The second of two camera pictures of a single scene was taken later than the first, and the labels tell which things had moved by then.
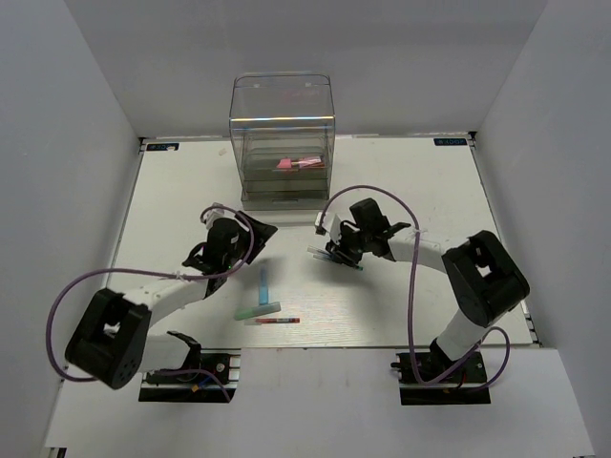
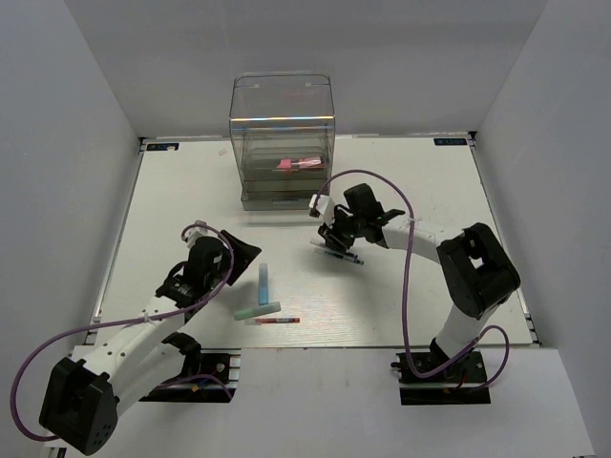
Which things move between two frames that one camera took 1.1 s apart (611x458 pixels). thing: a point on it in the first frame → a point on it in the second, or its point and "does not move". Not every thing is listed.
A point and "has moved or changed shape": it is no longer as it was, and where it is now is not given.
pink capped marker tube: x=305 y=162 does not move
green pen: x=330 y=259 has moved or changed shape
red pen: x=278 y=321 does not move
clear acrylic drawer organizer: x=283 y=134 does not move
